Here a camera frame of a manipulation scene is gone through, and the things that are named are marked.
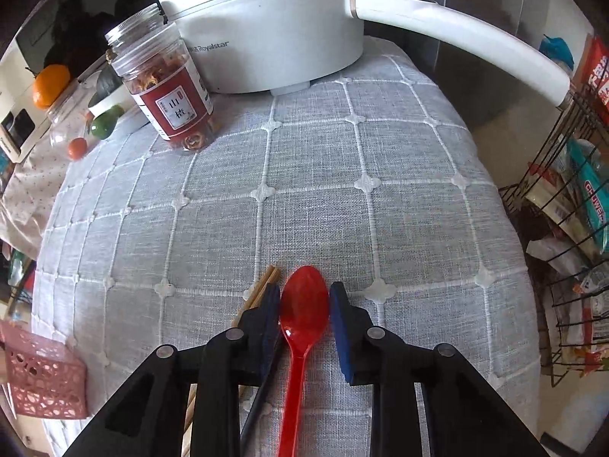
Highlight red plastic spoon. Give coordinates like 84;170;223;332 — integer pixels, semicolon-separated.
278;265;331;457

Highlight white plastic bag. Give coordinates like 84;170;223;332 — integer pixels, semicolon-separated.
527;235;588;277

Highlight red snack packet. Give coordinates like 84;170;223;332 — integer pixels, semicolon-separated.
573;33;609;125

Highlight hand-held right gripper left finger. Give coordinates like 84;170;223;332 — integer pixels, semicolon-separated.
62;283;282;457

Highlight clear glass jar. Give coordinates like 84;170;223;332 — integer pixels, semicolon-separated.
46;78;96;163

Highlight white bowl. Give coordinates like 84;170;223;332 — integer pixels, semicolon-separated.
88;90;153;131

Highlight teal snack packet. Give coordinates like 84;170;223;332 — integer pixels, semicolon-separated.
566;140;609;253

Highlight large orange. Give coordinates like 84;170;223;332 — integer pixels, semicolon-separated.
32;64;72;110

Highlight cream air fryer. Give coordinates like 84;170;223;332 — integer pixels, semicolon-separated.
0;38;48;163

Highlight pink perforated basket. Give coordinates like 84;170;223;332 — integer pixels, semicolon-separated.
0;321;89;420

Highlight blue plastic bag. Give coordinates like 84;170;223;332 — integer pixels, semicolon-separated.
540;34;574;70

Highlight white electric cooking pot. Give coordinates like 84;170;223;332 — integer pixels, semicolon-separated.
143;0;572;110

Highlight black wire rack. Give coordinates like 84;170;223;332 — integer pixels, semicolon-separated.
499;86;609;386

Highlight red label clear jar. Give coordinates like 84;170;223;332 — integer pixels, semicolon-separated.
105;4;216;152

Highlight dark green squash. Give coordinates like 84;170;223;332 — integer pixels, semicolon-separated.
96;64;127;101

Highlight small green fruit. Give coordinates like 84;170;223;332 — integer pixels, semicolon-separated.
90;105;125;141

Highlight pile of chopsticks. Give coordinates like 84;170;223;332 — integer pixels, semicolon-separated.
183;265;282;457

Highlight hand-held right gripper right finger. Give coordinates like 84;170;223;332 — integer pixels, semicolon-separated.
329;282;550;457

